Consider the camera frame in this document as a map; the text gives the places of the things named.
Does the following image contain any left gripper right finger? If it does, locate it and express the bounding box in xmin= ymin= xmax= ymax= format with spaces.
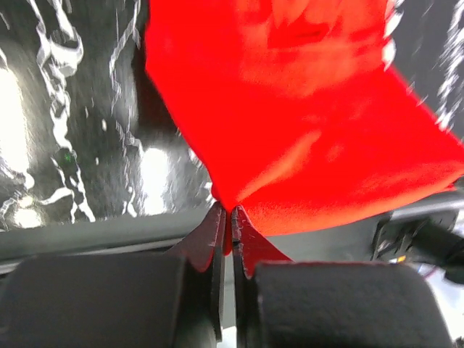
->
xmin=231 ymin=207 xmax=452 ymax=347

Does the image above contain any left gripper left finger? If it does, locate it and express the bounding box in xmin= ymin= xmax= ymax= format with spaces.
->
xmin=1 ymin=204 xmax=226 ymax=347

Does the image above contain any red t shirt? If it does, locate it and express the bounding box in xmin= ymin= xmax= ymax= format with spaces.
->
xmin=145 ymin=1 xmax=463 ymax=236

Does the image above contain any black marbled table mat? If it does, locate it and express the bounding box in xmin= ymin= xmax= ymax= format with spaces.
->
xmin=1 ymin=1 xmax=463 ymax=229

